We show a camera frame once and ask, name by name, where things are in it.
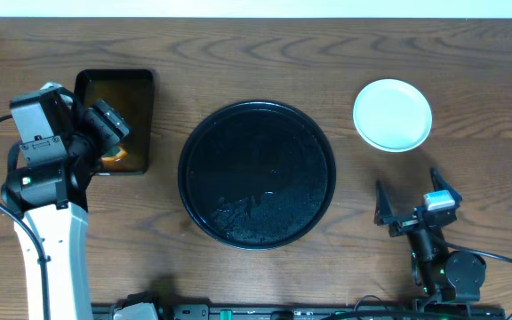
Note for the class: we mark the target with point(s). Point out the light blue plate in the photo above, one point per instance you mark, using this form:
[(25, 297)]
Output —
[(392, 115)]

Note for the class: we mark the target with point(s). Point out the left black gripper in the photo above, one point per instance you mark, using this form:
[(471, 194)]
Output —
[(108, 125)]

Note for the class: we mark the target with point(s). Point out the black rectangular water tray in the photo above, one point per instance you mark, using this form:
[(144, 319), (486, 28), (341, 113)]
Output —
[(131, 92)]

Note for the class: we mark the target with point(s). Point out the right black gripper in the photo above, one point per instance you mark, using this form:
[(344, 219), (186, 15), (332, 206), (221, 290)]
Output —
[(385, 213)]

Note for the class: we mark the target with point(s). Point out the round black serving tray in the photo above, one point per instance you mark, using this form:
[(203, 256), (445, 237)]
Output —
[(257, 174)]

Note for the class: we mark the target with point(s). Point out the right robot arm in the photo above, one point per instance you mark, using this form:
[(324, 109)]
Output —
[(447, 277)]

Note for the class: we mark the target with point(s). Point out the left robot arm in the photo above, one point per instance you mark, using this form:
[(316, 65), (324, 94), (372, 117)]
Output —
[(49, 170)]

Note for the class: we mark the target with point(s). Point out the orange green scrub sponge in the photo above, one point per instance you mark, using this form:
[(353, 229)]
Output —
[(112, 157)]

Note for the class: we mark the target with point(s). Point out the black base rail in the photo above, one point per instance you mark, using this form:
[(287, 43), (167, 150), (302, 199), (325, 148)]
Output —
[(365, 311)]

